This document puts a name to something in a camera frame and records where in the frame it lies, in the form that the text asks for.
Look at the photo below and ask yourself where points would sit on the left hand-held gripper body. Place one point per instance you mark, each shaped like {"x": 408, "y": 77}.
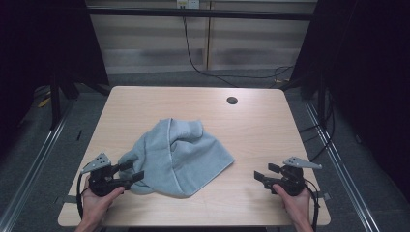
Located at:
{"x": 102, "y": 180}

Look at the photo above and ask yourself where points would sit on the person's left hand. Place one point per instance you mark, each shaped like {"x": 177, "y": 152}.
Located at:
{"x": 96, "y": 206}

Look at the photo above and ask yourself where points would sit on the person's right hand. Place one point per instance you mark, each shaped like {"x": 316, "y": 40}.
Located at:
{"x": 295, "y": 206}

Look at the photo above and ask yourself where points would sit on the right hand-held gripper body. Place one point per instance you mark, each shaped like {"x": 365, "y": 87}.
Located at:
{"x": 291, "y": 180}

